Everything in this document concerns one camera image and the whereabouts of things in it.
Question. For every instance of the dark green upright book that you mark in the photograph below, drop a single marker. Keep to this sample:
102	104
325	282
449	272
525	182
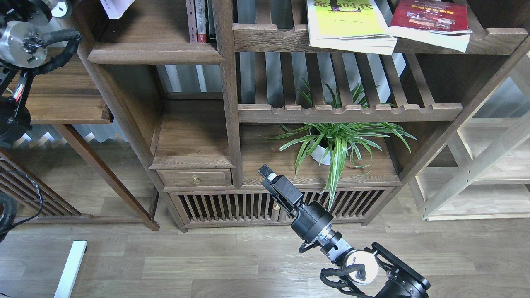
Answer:
211	34

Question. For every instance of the white plant pot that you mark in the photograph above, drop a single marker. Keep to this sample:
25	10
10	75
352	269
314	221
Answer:
319	152

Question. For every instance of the red white upright book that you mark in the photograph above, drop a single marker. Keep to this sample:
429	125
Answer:
201	20

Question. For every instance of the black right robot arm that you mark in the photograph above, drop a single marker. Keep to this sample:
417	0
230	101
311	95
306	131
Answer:
353	267

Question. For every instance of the dark wooden bookshelf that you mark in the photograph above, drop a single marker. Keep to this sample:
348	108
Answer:
211	109

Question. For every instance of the red cover book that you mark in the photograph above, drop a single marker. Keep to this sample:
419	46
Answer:
433	22

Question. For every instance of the dark slatted wooden rack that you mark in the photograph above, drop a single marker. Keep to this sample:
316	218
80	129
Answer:
23	186

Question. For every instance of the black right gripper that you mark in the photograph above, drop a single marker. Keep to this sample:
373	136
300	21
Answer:
309	220

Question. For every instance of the yellow cover book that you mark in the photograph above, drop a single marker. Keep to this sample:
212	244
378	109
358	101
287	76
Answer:
349	25

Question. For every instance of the white lavender book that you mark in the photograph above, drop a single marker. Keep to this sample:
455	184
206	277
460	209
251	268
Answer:
116	8

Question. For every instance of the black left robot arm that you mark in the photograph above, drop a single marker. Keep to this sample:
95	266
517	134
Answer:
27	51

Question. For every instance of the green spider plant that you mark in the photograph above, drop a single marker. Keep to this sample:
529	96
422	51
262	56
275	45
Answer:
340	141

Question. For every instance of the light wooden shelf unit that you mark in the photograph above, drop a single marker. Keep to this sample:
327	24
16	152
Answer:
492	153

